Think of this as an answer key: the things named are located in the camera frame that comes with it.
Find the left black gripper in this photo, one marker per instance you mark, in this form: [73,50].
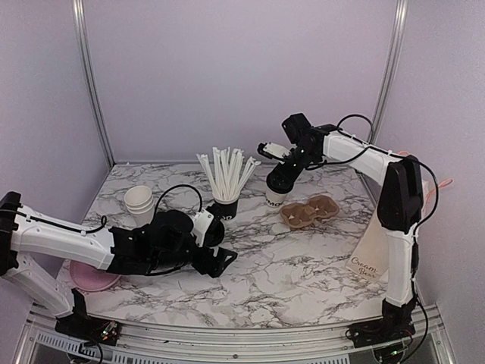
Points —
[204,268]

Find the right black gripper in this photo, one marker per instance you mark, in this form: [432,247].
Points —
[280,167]

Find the black cup lid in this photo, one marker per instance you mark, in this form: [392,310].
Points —
[278,183]

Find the white paper coffee cup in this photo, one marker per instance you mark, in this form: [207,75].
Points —
[274,199]

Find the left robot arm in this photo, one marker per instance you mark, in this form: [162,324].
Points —
[169,240]

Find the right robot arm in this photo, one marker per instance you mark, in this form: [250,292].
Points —
[399,205]

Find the stack of black lids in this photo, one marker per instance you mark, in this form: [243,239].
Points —
[215,234]

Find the black cup holding straws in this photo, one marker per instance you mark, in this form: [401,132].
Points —
[225,210]

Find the brown cardboard cup carrier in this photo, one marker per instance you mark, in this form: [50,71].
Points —
[299,215]

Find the bundle of white wrapped straws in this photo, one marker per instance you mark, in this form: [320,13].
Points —
[228,172]

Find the stack of white paper cups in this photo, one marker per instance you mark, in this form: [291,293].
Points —
[140,204]

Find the kraft paper bag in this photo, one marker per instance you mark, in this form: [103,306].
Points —
[370,259]

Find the pink plate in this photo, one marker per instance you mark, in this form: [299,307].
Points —
[90,279]

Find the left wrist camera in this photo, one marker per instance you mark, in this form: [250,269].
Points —
[201,223]

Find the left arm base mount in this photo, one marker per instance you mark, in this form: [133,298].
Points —
[83,326]

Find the right aluminium frame post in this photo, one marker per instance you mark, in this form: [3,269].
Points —
[392,63]

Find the aluminium frame post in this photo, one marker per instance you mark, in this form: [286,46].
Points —
[392,63]
[89,76]

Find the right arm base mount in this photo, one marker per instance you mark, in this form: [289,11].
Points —
[379,333]

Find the front aluminium rail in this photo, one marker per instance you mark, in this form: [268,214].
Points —
[150,343]

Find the left aluminium frame post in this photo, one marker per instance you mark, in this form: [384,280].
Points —
[89,76]

